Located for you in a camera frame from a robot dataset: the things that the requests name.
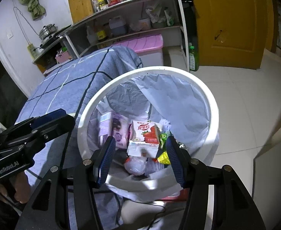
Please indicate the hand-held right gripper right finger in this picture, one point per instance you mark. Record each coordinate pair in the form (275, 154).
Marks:
(177, 163)

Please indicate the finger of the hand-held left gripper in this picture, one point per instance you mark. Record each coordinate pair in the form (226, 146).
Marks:
(56, 129)
(50, 115)

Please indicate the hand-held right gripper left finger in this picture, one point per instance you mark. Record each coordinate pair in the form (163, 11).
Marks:
(105, 163)

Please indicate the yellow snack wrapper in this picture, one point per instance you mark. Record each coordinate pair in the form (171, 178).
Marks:
(164, 158)

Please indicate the green snack wrapper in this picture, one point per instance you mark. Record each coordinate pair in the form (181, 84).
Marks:
(164, 136)

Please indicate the white cup with red lid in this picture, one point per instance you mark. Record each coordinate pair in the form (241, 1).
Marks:
(135, 165)

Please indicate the purple milk carton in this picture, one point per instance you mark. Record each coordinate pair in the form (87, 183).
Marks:
(114, 129)

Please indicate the red strawberry drink carton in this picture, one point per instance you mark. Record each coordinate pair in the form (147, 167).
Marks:
(145, 136)

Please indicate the white round trash bin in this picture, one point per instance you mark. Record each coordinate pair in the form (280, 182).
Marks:
(152, 70)

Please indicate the person's left hand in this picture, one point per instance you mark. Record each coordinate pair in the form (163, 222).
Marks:
(22, 189)

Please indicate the red print plastic bag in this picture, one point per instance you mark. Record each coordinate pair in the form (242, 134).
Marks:
(171, 196)

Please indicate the blue checked tablecloth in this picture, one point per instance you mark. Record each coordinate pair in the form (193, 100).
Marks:
(71, 86)

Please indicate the pink plastic basket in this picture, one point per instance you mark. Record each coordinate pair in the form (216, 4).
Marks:
(62, 55)

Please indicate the white bin liner bag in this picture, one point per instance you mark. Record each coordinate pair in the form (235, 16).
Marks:
(174, 100)

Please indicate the yellow power strip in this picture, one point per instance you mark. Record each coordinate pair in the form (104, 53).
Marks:
(31, 50)

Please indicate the black induction cooker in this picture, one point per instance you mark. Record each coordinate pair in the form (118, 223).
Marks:
(52, 40)

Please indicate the steel pot with lid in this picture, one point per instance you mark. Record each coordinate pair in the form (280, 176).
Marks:
(47, 31)

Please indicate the white plastic jug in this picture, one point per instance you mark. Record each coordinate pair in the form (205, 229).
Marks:
(91, 34)

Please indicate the yellow label oil bottle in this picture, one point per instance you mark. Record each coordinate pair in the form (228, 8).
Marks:
(101, 33)

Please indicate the green drink bottle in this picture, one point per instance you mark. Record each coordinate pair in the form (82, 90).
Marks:
(193, 57)

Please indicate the purple liquid jug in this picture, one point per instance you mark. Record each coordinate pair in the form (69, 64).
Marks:
(117, 26)

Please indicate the wooden cutting board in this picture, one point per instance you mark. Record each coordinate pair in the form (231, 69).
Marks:
(80, 4)

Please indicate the hanging green cloth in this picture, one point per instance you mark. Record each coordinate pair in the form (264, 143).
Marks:
(31, 2)

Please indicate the pink lid storage box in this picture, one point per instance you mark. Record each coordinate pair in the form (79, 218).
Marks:
(145, 48)

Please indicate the clear glass bottle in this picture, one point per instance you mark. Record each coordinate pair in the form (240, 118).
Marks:
(95, 4)

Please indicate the round plastic tub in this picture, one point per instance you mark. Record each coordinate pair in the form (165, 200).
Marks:
(144, 24)

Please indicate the red sauce jar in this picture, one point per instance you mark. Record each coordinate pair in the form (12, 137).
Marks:
(113, 0)

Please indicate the metal shelf unit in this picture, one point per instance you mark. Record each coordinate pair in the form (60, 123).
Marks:
(131, 2)

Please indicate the yellow wooden door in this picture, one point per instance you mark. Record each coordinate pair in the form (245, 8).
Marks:
(229, 24)

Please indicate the crumpled plastic bags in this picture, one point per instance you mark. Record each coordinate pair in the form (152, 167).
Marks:
(159, 14)

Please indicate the white wall switch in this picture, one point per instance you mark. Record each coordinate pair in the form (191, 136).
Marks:
(10, 34)

